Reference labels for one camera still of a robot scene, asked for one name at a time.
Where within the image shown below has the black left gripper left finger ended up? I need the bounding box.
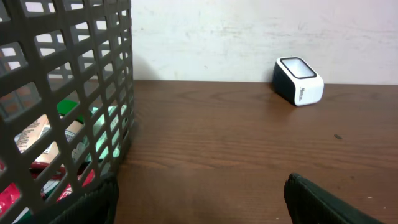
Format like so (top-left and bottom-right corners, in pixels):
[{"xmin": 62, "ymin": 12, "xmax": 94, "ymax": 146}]
[{"xmin": 18, "ymin": 172, "xmax": 120, "ymax": 224}]

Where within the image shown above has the grey plastic shopping basket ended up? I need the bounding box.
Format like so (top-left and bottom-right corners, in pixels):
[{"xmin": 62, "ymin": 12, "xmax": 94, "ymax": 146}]
[{"xmin": 1, "ymin": 0, "xmax": 136, "ymax": 223}]

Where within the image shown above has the white barcode scanner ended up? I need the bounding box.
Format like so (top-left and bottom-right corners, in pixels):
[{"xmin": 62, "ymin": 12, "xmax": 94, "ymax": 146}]
[{"xmin": 272, "ymin": 57, "xmax": 325, "ymax": 106}]

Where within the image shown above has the red snack bag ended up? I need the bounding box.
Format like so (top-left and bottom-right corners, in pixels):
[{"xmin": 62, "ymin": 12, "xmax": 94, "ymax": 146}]
[{"xmin": 1, "ymin": 165, "xmax": 95, "ymax": 223}]

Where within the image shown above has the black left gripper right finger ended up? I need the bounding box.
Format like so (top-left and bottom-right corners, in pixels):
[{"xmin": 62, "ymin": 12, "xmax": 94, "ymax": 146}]
[{"xmin": 284, "ymin": 173, "xmax": 380, "ymax": 224}]

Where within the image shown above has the green white flat package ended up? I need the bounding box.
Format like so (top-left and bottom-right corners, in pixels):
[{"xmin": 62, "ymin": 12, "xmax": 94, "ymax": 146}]
[{"xmin": 71, "ymin": 105, "xmax": 128, "ymax": 162}]

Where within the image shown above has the green lid spice jar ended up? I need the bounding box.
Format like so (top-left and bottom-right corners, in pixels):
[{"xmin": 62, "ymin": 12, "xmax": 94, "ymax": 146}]
[{"xmin": 14, "ymin": 98, "xmax": 94, "ymax": 164}]

